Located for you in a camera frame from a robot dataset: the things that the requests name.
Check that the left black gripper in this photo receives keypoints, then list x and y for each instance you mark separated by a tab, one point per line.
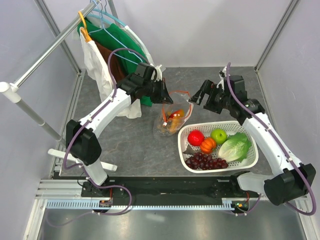
163	96

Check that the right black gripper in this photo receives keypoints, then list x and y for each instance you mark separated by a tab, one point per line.
208	87

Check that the clear zip top bag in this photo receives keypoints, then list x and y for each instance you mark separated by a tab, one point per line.
181	101

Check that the yellow ginger root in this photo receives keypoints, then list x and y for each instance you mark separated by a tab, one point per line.
173	125

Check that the brown longan cluster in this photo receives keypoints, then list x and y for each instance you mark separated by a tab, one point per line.
164	127

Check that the green apple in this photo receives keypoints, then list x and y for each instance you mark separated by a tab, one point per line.
219	136

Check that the red apple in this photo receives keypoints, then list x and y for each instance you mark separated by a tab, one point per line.
195	138

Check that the small orange pumpkin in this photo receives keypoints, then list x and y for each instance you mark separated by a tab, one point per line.
208	145

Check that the purple grape bunch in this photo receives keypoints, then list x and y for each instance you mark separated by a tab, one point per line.
204	162

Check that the red yellow mango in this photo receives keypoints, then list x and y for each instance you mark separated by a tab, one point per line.
177	114

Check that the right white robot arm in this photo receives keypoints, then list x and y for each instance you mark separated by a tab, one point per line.
290	178

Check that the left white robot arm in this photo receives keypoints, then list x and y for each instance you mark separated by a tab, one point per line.
82	136

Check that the brown garment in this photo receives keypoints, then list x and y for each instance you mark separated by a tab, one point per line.
114	65

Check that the grey toy fish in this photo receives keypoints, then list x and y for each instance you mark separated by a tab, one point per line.
189	150

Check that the green lettuce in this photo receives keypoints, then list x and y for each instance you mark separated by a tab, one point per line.
235	148

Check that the white shirt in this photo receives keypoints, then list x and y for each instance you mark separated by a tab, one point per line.
98	70

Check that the green shirt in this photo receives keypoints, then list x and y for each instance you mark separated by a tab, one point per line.
108	51

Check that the white plastic basket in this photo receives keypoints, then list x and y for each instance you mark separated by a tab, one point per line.
231	128

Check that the orange hanger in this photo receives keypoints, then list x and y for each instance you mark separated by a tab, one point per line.
83	30

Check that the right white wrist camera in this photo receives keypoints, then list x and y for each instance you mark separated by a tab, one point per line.
222	76

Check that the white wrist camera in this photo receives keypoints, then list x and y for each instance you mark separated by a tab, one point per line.
158	73
222	76

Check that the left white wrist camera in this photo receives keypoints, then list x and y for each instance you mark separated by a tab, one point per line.
158	73

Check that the blue wire hanger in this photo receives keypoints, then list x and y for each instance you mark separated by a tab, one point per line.
113	37

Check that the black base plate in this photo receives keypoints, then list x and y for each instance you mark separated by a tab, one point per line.
180	189

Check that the grey cable duct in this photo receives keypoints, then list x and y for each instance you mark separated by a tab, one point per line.
89	204

